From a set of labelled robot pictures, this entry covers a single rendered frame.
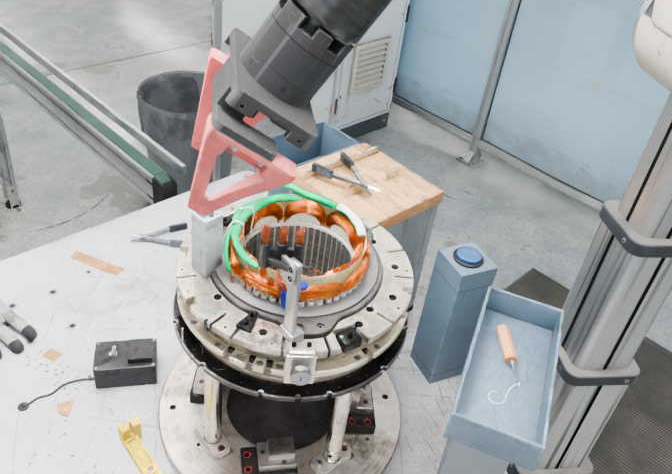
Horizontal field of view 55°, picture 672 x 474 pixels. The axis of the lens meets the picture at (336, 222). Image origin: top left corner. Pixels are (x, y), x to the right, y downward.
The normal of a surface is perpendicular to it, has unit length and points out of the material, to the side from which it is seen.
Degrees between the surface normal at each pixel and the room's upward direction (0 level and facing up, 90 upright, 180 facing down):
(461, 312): 90
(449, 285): 90
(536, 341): 0
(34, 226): 0
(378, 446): 0
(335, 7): 85
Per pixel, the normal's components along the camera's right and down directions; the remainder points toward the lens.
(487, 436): -0.36, 0.51
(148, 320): 0.11, -0.80
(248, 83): 0.63, -0.67
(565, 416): 0.13, 0.59
